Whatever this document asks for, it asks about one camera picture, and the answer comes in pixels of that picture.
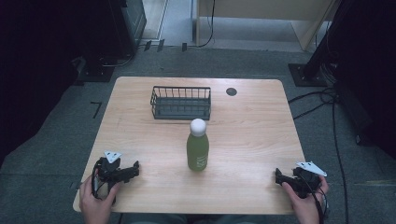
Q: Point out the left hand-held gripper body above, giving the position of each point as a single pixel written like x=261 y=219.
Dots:
x=107 y=171

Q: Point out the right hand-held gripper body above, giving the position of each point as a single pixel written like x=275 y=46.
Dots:
x=306 y=183

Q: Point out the person's right hand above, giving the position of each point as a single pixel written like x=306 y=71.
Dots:
x=308 y=208

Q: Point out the person's left hand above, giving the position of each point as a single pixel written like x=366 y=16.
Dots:
x=95 y=208

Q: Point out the green bottle with white cap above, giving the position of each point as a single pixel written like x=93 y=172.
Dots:
x=197 y=149

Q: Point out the round dark table grommet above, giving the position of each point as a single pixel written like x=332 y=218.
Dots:
x=231 y=91

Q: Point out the black equipment cabinet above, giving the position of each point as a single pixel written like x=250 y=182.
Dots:
x=124 y=28

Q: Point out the light wooden cabinet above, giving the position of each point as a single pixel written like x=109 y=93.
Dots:
x=264 y=9

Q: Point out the black stand with base plate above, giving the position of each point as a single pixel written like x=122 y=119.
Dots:
x=311 y=73

